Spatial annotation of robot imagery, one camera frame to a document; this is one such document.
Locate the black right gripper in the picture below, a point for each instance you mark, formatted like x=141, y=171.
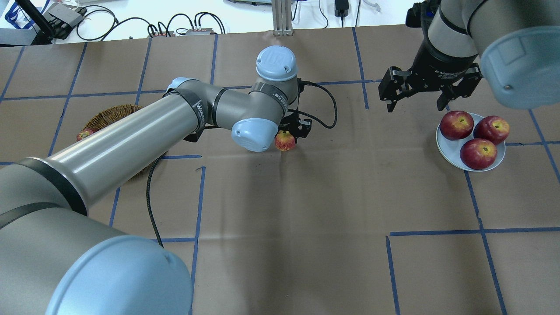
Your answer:
x=437, y=66

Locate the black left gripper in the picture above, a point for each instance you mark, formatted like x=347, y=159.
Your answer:
x=301, y=127

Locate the small red yellow apple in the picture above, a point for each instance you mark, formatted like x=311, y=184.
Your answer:
x=284, y=141

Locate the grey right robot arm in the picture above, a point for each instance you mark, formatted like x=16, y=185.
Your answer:
x=513, y=44

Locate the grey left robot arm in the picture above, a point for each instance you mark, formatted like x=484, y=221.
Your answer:
x=56, y=260

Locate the red apple top left plate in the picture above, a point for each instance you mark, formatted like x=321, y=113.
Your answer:
x=456, y=125

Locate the red apple plate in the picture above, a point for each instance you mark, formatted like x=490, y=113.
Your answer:
x=478, y=154
x=492, y=128
x=456, y=125

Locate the light blue plate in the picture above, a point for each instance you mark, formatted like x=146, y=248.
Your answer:
x=450, y=149

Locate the red apple front plate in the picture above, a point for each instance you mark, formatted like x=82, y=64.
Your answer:
x=478, y=154

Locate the red apple right plate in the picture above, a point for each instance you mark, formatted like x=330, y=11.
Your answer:
x=492, y=128

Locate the woven wicker basket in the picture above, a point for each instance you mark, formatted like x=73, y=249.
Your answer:
x=111, y=116

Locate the red apple in basket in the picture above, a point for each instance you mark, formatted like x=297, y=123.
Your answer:
x=85, y=133

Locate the black power adapter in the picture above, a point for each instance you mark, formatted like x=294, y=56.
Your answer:
x=341, y=8

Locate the black device on desk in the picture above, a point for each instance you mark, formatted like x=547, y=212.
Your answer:
x=68, y=14

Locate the aluminium frame post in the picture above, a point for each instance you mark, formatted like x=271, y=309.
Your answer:
x=282, y=17

